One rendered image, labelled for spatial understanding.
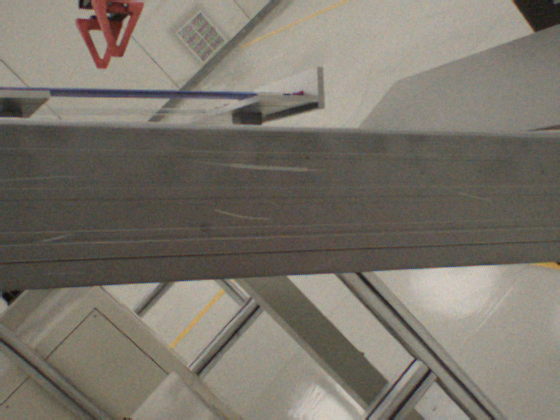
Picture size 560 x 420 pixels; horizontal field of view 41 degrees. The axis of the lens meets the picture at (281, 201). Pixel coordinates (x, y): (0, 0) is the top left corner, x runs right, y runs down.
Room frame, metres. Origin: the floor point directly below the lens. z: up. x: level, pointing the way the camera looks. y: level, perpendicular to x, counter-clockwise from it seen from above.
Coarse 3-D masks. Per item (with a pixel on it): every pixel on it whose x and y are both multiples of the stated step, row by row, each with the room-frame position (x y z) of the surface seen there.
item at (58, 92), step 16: (64, 96) 1.08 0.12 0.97; (80, 96) 1.09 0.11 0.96; (96, 96) 1.09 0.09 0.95; (112, 96) 1.10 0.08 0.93; (128, 96) 1.10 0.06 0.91; (144, 96) 1.11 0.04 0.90; (160, 96) 1.11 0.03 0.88; (176, 96) 1.12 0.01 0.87; (192, 96) 1.13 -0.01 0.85; (208, 96) 1.13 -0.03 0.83; (224, 96) 1.14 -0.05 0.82; (240, 96) 1.14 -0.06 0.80
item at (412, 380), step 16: (400, 368) 1.04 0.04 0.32; (416, 368) 1.01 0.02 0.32; (400, 384) 1.00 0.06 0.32; (416, 384) 1.01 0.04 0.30; (384, 400) 1.00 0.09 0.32; (400, 400) 0.99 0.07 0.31; (416, 400) 1.00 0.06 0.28; (368, 416) 1.00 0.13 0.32; (384, 416) 0.98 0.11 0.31; (400, 416) 0.99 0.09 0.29
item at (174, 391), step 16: (160, 384) 0.93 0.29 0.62; (176, 384) 0.90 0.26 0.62; (160, 400) 0.89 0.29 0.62; (176, 400) 0.86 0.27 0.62; (192, 400) 0.82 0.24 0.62; (208, 400) 0.92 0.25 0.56; (144, 416) 0.89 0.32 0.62; (160, 416) 0.85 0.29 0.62; (176, 416) 0.82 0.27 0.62; (192, 416) 0.79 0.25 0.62; (208, 416) 0.76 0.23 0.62; (224, 416) 0.86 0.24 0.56
